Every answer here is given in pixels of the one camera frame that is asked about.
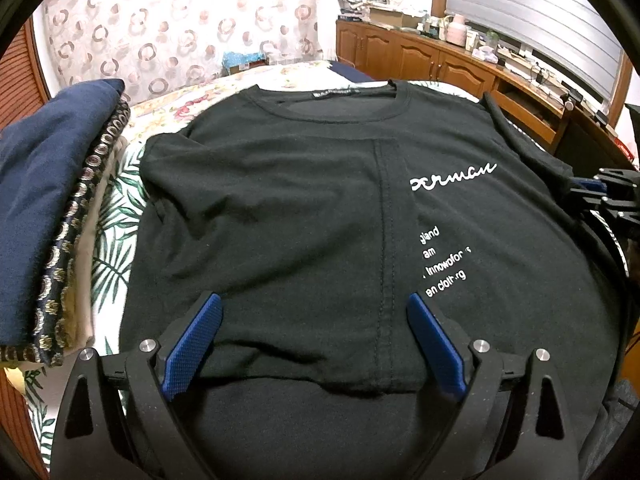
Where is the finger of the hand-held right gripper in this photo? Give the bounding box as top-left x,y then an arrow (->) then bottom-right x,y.
570,192 -> 640,228
572,166 -> 640,197

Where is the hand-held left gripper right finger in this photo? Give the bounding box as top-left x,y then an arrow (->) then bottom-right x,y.
406,292 -> 586,480

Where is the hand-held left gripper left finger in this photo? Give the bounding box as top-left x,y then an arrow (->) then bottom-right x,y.
50,292 -> 223,480

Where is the black printed t-shirt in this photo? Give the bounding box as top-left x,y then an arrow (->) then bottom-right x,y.
120,79 -> 628,396

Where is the cream folded cloth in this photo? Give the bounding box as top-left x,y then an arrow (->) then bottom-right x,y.
62,175 -> 123,353

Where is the leaf-print bed sheet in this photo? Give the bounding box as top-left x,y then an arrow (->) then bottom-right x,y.
7,132 -> 153,473

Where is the grey window blind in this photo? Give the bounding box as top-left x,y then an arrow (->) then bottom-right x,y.
444,0 -> 628,103

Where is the navy blue folded blanket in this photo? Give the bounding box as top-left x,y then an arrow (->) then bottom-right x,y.
0,78 -> 126,348

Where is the pink jug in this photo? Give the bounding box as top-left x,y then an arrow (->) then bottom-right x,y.
446,13 -> 469,46

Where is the wooden cabinet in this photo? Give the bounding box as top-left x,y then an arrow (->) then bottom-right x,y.
335,19 -> 621,157

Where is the floral blanket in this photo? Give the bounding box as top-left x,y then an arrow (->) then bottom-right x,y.
122,59 -> 383,133

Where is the cardboard box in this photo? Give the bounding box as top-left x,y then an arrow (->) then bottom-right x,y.
366,4 -> 422,32

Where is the navy blue cloth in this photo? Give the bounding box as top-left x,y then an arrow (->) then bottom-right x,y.
327,60 -> 376,82

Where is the blue plastic bag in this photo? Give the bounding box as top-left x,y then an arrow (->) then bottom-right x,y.
222,51 -> 267,75

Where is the patterned fabric bag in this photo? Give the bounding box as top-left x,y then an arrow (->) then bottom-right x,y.
335,0 -> 383,17

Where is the wooden louvre door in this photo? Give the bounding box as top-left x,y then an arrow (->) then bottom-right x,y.
0,22 -> 52,128

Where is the circle-print curtain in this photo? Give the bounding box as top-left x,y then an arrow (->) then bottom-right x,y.
42,0 -> 327,107

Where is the dark ring-patterned folded cloth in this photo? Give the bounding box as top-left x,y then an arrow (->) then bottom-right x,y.
0,100 -> 132,367

